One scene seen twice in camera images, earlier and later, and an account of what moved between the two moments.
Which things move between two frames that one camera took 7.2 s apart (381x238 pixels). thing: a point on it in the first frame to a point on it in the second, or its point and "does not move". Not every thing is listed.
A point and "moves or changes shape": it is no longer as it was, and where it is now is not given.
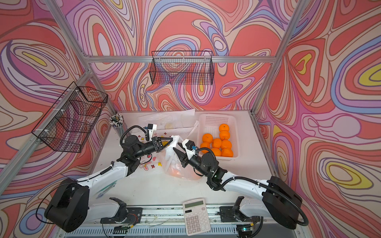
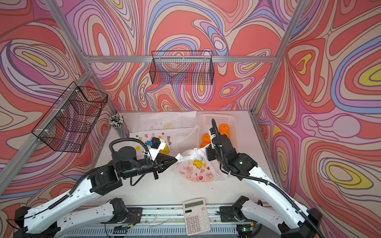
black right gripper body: [196, 163] to [213, 155]
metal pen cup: [117, 121] does not move
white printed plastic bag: [173, 162] moves or changes shape
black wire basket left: [68, 125] does not move
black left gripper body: [147, 149] to [142, 167]
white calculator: [196, 216] does not move
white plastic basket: [218, 132] does not move
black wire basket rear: [184, 67] does not move
